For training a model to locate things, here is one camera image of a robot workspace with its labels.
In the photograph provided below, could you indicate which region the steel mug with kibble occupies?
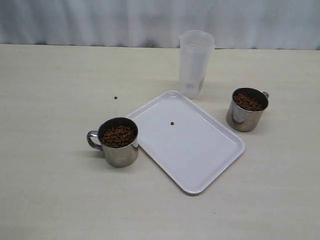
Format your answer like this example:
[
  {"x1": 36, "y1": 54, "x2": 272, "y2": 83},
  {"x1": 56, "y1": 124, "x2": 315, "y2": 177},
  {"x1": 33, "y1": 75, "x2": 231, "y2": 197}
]
[
  {"x1": 226, "y1": 87, "x2": 270, "y2": 132},
  {"x1": 86, "y1": 117, "x2": 139, "y2": 168}
]

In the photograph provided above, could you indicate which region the white plastic tray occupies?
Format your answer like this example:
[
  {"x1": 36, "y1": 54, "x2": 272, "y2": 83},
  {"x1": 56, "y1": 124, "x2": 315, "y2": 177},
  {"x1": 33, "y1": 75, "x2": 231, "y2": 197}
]
[{"x1": 127, "y1": 90, "x2": 245, "y2": 195}]

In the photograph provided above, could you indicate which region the clear plastic pitcher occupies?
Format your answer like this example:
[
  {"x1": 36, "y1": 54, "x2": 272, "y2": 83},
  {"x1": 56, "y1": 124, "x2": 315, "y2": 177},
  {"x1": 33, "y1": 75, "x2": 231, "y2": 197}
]
[{"x1": 179, "y1": 30, "x2": 216, "y2": 99}]

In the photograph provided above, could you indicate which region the white curtain backdrop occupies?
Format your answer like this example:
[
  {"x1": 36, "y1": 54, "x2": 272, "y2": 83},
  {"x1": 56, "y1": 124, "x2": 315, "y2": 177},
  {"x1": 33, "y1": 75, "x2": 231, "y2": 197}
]
[{"x1": 0, "y1": 0, "x2": 320, "y2": 50}]

